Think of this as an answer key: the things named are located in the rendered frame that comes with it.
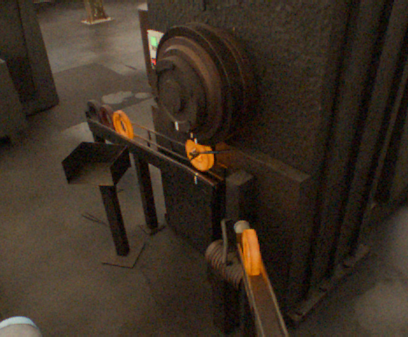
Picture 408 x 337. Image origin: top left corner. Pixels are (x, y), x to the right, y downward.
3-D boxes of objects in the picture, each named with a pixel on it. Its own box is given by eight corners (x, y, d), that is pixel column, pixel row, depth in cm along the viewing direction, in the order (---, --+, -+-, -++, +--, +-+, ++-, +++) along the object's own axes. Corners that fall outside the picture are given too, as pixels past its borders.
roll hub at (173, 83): (202, 61, 122) (209, 136, 137) (155, 51, 141) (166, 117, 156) (189, 66, 119) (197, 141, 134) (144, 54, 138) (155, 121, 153)
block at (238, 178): (242, 210, 165) (242, 167, 151) (255, 218, 160) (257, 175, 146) (225, 221, 160) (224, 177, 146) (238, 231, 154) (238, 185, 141)
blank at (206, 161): (187, 135, 164) (182, 138, 163) (207, 135, 152) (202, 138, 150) (197, 167, 169) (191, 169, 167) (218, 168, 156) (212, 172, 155)
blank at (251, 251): (254, 268, 133) (245, 269, 133) (249, 225, 133) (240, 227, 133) (262, 279, 117) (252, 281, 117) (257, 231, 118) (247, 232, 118)
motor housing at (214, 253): (225, 306, 188) (224, 232, 158) (258, 336, 174) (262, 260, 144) (207, 322, 181) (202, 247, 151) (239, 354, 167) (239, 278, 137)
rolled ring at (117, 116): (109, 115, 219) (114, 113, 221) (121, 143, 222) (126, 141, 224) (119, 109, 204) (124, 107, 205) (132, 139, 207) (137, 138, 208)
